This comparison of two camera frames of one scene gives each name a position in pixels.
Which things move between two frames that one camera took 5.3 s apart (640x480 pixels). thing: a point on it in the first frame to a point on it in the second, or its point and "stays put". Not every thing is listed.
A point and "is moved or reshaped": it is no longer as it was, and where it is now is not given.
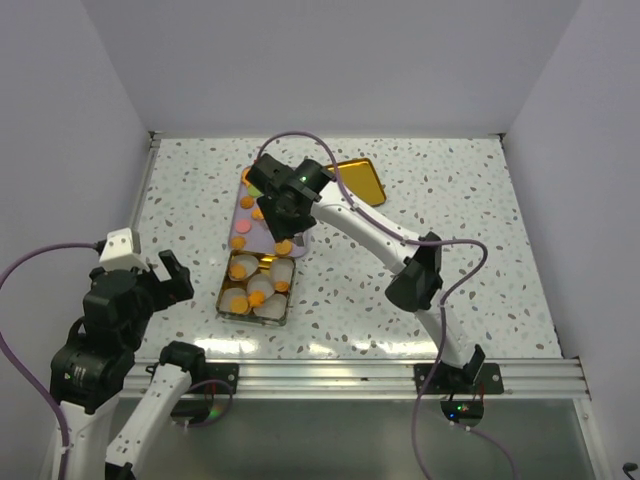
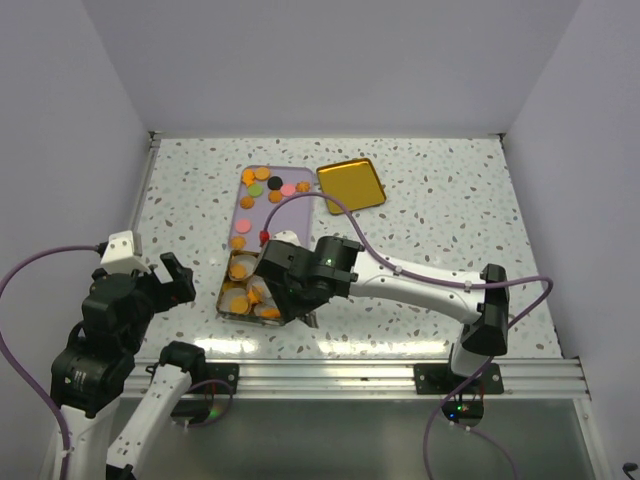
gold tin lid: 361,181 stays put
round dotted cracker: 238,304 stays put
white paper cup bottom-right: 275,307 stays put
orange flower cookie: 237,271 stays put
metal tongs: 299,239 is moved or reshaped
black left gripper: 179,287 stays put
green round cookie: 252,191 stays put
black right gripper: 278,227 to 288,306
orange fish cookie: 257,214 to 270,313
